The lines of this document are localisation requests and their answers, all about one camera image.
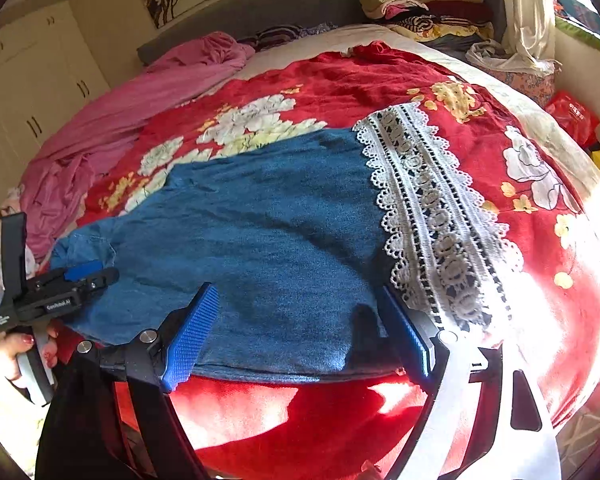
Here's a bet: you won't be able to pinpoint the grey headboard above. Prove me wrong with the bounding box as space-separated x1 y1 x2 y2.
136 0 365 66

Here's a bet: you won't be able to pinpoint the striped dark pillow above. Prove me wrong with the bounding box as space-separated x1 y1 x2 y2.
237 22 337 53

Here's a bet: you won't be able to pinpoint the left hand red nails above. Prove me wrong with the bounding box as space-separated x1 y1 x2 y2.
0 322 59 385

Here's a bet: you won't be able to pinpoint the cream wardrobe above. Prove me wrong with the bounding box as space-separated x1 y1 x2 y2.
0 2 109 203

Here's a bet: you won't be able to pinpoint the blue denim pants lace hem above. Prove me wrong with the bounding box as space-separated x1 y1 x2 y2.
50 103 524 384

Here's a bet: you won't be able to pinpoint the red plastic bag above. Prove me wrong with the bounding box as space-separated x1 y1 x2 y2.
544 90 600 148

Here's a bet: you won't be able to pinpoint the cream curtain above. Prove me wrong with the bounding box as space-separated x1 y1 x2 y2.
466 0 555 77

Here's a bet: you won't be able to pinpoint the pile of folded clothes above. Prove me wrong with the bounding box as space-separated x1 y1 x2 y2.
358 0 504 56

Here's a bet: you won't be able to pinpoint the window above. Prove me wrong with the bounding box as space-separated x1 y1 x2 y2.
554 0 600 51

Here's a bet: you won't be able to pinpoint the pink blanket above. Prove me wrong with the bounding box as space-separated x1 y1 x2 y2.
20 32 254 261

